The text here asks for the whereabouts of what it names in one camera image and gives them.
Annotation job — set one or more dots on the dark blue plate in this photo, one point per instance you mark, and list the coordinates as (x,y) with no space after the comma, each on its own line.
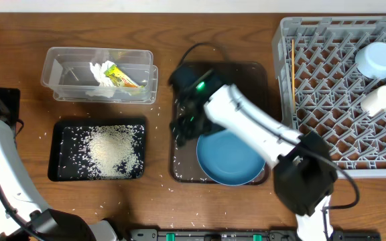
(227,160)

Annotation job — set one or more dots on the wooden chopstick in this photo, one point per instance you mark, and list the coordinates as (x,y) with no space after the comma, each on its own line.
(293,75)

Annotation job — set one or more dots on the yellow green snack wrapper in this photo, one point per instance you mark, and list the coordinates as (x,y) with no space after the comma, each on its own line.
(119,78)

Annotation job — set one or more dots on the brown serving tray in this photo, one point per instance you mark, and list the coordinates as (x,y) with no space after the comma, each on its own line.
(251,78)

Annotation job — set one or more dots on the pile of white rice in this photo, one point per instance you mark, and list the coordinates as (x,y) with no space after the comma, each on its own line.
(109,146)

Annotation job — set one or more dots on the clear plastic bin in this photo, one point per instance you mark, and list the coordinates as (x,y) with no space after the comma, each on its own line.
(59,60)

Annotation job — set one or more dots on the white cup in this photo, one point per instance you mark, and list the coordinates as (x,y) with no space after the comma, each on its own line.
(375,101)

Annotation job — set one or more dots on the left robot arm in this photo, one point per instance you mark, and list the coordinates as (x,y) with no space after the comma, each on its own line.
(24,213)

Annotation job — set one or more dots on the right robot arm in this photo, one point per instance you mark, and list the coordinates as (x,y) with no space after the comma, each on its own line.
(304,175)

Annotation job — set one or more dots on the white napkin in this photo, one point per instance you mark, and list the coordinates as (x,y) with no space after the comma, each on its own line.
(106,86)

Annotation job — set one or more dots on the grey dishwasher rack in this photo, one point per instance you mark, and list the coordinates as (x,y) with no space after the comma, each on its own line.
(329,87)

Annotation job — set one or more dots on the light blue bowl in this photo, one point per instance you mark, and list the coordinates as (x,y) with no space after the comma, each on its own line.
(371,60)

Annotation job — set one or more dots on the black plastic tray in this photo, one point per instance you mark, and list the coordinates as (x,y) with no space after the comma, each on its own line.
(69,153)

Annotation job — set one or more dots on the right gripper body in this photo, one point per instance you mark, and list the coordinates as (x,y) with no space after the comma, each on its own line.
(195,127)

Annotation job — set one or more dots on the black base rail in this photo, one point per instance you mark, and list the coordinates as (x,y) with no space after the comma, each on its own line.
(272,235)

